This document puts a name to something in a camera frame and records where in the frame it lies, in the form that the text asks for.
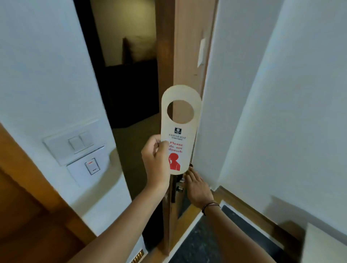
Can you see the person's left hand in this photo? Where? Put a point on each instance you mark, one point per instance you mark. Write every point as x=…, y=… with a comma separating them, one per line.
x=154, y=165

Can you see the person's right hand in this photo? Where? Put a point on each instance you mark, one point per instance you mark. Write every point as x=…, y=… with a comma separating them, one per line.
x=198, y=189

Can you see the person's right thumb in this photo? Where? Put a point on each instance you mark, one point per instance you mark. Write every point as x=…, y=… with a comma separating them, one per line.
x=185, y=183

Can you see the person's left thumb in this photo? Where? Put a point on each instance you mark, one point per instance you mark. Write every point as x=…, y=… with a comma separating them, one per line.
x=162, y=148

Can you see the cream door hanger sign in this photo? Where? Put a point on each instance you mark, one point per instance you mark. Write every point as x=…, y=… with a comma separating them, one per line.
x=182, y=127

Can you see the person's right forearm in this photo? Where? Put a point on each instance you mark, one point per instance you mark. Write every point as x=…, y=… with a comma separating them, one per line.
x=230, y=233

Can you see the person's left forearm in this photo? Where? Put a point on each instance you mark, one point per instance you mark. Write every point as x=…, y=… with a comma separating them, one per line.
x=119, y=230

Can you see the dark cabinet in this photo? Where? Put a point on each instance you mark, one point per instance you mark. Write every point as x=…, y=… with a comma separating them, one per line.
x=130, y=92

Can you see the wooden skirting board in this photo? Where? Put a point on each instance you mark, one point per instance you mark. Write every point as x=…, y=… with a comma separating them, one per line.
x=257, y=214

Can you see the brass striped fitting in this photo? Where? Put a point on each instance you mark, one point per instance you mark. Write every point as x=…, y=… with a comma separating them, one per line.
x=138, y=256

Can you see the wooden door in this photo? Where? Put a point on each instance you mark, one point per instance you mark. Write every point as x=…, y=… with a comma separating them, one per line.
x=184, y=54

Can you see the brown cushion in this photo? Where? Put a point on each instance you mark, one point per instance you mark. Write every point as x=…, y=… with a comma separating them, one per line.
x=138, y=49

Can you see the white plate on door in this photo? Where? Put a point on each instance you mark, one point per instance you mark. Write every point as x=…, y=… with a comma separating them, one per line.
x=201, y=52

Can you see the wooden panel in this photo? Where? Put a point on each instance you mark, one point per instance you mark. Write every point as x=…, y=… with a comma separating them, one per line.
x=29, y=211

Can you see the white box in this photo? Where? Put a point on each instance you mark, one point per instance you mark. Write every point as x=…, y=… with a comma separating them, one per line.
x=325, y=245

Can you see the white switch with red indicator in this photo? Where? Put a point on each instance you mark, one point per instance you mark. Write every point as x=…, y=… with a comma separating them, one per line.
x=90, y=166

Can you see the white double light switch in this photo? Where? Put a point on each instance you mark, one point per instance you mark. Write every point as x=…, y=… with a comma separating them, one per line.
x=77, y=142

